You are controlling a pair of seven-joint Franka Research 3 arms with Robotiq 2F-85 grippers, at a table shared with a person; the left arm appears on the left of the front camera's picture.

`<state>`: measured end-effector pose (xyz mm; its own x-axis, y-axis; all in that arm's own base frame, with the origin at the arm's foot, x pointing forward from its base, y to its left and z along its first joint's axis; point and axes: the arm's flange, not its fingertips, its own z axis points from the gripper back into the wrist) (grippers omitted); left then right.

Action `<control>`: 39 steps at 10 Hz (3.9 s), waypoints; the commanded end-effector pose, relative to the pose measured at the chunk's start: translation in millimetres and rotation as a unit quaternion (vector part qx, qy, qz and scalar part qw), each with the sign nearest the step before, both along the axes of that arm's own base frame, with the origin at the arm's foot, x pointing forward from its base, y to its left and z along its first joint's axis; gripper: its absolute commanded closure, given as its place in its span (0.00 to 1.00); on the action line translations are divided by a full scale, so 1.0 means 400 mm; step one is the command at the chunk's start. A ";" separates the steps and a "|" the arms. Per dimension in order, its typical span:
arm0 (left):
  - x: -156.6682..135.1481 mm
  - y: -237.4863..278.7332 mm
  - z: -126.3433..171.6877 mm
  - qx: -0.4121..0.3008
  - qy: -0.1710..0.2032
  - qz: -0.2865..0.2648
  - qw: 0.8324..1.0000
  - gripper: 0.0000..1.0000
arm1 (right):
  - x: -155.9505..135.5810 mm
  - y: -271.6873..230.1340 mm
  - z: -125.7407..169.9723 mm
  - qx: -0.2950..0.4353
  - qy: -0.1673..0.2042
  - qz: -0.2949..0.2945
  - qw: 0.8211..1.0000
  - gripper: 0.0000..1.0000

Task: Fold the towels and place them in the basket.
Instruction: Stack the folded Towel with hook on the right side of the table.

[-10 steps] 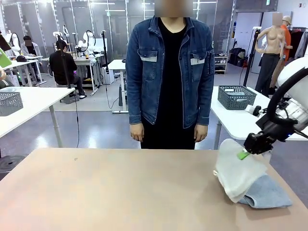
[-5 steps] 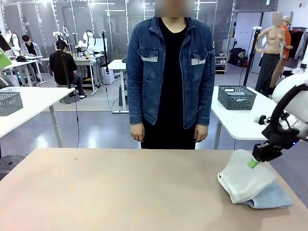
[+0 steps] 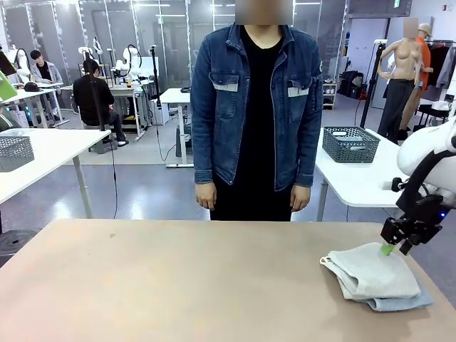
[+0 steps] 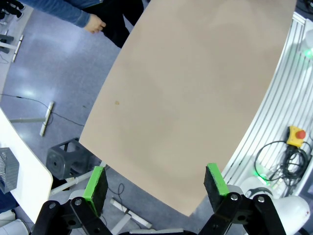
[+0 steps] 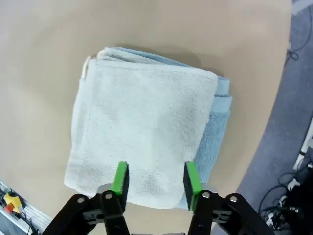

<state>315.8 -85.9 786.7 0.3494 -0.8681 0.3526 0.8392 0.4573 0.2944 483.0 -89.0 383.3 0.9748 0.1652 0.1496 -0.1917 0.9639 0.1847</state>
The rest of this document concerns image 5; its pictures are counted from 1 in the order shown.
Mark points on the yellow emergency stop button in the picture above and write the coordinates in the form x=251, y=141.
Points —
x=12, y=199

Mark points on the light blue towel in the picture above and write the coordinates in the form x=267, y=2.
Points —
x=215, y=127

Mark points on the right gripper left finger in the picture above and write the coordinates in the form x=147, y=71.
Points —
x=111, y=203

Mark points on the aluminium frame rail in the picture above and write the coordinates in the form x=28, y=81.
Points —
x=31, y=213

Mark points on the white terry towel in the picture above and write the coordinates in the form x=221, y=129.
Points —
x=141, y=117

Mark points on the white table leg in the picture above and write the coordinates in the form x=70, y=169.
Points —
x=303, y=156

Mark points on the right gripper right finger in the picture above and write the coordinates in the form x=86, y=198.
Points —
x=204, y=205

